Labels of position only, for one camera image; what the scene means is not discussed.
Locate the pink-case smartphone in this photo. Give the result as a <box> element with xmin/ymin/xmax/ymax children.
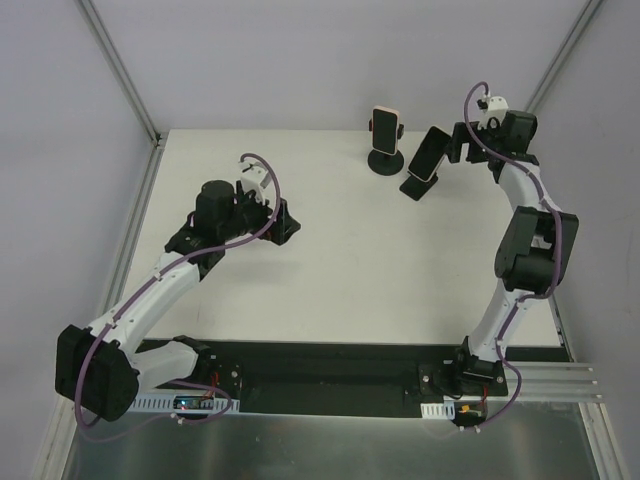
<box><xmin>371</xmin><ymin>106</ymin><xmax>400</xmax><ymax>155</ymax></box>
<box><xmin>408</xmin><ymin>126</ymin><xmax>451</xmax><ymax>183</ymax></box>

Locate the black folding phone stand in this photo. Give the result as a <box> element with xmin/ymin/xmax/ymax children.
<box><xmin>399</xmin><ymin>171</ymin><xmax>439</xmax><ymax>201</ymax></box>

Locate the black round-base phone stand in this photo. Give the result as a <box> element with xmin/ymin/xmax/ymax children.
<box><xmin>367</xmin><ymin>119</ymin><xmax>404</xmax><ymax>176</ymax></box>

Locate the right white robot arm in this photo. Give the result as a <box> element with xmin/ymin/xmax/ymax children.
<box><xmin>444</xmin><ymin>110</ymin><xmax>579</xmax><ymax>398</ymax></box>

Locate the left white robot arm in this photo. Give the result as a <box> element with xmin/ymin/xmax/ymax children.
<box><xmin>55</xmin><ymin>180</ymin><xmax>301</xmax><ymax>427</ymax></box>

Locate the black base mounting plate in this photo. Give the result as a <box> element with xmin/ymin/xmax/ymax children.
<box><xmin>142</xmin><ymin>340</ymin><xmax>509</xmax><ymax>415</ymax></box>

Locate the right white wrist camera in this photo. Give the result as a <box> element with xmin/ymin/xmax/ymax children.
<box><xmin>477</xmin><ymin>94</ymin><xmax>509</xmax><ymax>130</ymax></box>

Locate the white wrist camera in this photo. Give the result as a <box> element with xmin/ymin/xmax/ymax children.
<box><xmin>477</xmin><ymin>94</ymin><xmax>509</xmax><ymax>130</ymax></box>
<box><xmin>239</xmin><ymin>160</ymin><xmax>272</xmax><ymax>205</ymax></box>

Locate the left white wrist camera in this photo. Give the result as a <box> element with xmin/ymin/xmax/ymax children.
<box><xmin>239</xmin><ymin>160</ymin><xmax>272</xmax><ymax>205</ymax></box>

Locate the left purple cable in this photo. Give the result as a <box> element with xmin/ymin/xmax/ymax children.
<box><xmin>73</xmin><ymin>153</ymin><xmax>281</xmax><ymax>444</ymax></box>

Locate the right aluminium frame post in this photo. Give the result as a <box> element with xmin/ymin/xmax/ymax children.
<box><xmin>517</xmin><ymin>0</ymin><xmax>606</xmax><ymax>124</ymax></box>

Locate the aluminium frame post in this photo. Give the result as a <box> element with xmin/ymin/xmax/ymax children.
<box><xmin>74</xmin><ymin>0</ymin><xmax>162</xmax><ymax>147</ymax></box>
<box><xmin>517</xmin><ymin>0</ymin><xmax>606</xmax><ymax>124</ymax></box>

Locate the left white cable duct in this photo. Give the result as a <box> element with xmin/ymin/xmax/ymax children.
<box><xmin>128</xmin><ymin>393</ymin><xmax>240</xmax><ymax>415</ymax></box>

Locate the white cable duct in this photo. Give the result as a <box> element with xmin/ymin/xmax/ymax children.
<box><xmin>420</xmin><ymin>400</ymin><xmax>456</xmax><ymax>421</ymax></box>
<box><xmin>128</xmin><ymin>393</ymin><xmax>240</xmax><ymax>415</ymax></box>

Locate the left aluminium frame post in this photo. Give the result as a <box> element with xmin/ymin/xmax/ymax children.
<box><xmin>74</xmin><ymin>0</ymin><xmax>162</xmax><ymax>147</ymax></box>

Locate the right white cable duct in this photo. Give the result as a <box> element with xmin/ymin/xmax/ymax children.
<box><xmin>420</xmin><ymin>400</ymin><xmax>456</xmax><ymax>421</ymax></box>

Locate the aluminium extrusion rail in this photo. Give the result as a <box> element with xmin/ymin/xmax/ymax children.
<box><xmin>512</xmin><ymin>362</ymin><xmax>604</xmax><ymax>403</ymax></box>

